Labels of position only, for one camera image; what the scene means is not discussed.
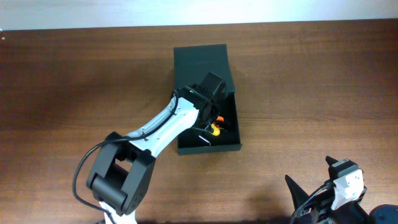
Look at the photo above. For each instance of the black storage box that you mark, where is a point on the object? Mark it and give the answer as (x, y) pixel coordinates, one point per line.
(202, 74)

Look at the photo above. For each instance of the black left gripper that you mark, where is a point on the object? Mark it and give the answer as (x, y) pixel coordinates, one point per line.
(217, 111)

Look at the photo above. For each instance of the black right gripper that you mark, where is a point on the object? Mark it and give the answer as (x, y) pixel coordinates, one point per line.
(320, 207)

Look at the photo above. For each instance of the orange black needle-nose pliers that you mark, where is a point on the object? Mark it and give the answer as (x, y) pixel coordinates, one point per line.
(221, 123)

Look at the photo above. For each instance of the yellow black stubby screwdriver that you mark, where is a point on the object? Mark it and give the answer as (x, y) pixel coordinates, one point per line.
(215, 130)

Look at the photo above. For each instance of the silver combination wrench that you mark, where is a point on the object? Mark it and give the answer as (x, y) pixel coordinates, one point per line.
(204, 138)

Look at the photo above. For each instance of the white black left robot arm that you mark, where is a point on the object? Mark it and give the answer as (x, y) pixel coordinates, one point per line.
(122, 170)

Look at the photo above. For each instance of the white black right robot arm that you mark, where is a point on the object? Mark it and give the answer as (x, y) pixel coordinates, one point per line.
(386, 213)

